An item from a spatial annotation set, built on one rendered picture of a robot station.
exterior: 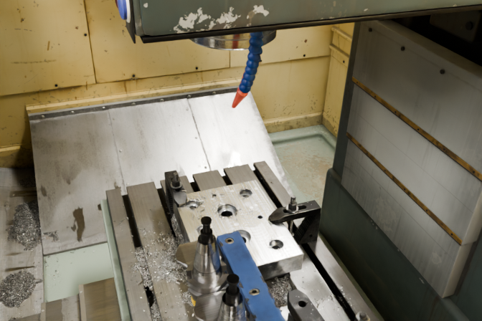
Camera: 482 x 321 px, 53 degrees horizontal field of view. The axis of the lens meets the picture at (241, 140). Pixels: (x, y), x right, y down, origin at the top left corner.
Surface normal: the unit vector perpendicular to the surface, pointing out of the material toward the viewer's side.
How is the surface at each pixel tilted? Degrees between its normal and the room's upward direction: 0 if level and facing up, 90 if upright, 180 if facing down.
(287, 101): 90
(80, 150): 24
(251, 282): 0
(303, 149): 0
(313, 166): 0
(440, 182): 90
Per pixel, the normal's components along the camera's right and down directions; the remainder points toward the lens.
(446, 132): -0.94, 0.15
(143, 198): 0.03, -0.85
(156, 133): 0.16, -0.57
